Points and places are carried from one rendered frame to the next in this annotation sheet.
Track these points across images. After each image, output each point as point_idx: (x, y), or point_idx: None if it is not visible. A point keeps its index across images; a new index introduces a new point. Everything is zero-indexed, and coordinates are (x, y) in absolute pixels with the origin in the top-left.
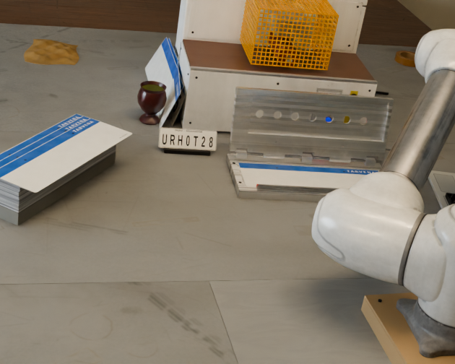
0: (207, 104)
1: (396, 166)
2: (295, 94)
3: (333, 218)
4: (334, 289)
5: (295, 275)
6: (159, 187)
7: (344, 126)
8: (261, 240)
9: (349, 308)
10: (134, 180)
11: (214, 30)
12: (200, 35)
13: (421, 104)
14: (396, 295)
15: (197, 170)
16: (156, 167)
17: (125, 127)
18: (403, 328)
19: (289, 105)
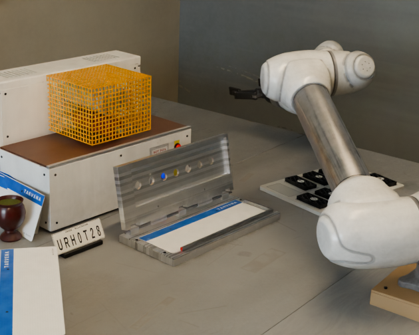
0: (68, 198)
1: (352, 170)
2: (161, 155)
3: (355, 229)
4: (334, 300)
5: (298, 303)
6: (105, 288)
7: (199, 171)
8: (238, 290)
9: (362, 307)
10: (78, 292)
11: (25, 128)
12: (14, 137)
13: (318, 117)
14: (388, 278)
15: (112, 260)
16: (77, 273)
17: None
18: None
19: (157, 167)
